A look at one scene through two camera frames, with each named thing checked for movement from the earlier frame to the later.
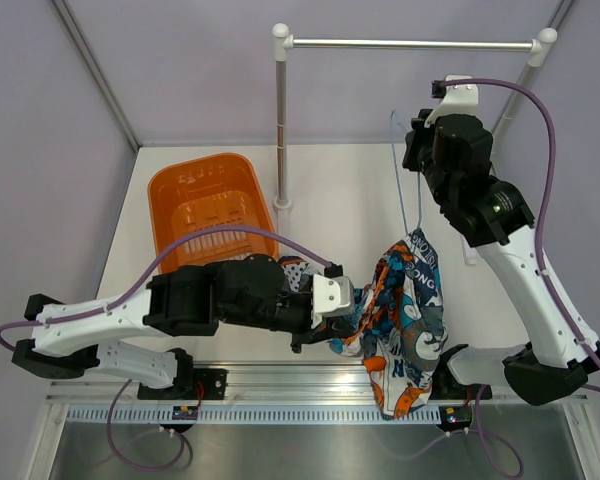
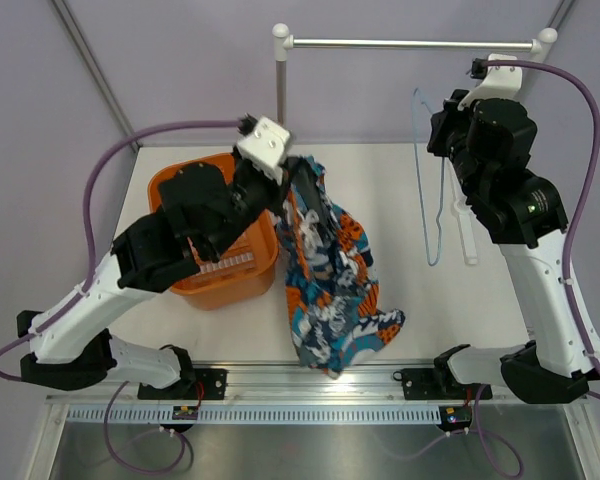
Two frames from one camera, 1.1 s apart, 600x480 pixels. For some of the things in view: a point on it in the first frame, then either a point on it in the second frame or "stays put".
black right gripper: (416, 137) to (444, 120)
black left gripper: (332, 329) to (279, 193)
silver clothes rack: (542, 44) stays put
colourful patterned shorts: (400, 324) to (330, 273)
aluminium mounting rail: (304, 382) stays put
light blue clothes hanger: (392, 122) to (432, 262)
